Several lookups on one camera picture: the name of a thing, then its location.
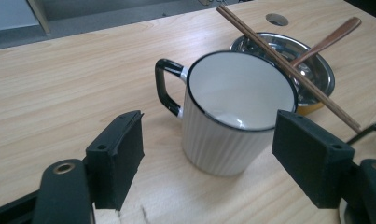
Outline white cabinet panel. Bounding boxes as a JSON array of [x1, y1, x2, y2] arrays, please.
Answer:
[[0, 0, 40, 32]]

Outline shiny steel bowl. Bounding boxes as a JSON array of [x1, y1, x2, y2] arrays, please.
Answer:
[[229, 32, 336, 106]]

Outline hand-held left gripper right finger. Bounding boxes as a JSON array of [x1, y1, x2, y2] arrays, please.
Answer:
[[272, 109, 355, 209]]

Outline grey round table grommet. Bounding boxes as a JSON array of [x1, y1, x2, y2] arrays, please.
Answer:
[[265, 12, 289, 27]]

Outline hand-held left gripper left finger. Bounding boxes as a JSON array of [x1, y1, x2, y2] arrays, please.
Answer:
[[85, 110, 146, 211]]

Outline reddish brown wooden spoon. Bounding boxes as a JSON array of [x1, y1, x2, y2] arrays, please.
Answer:
[[289, 16, 363, 69]]

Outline thin brown chopstick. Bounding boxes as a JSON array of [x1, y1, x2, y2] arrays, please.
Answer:
[[219, 3, 363, 132], [216, 6, 361, 134]]

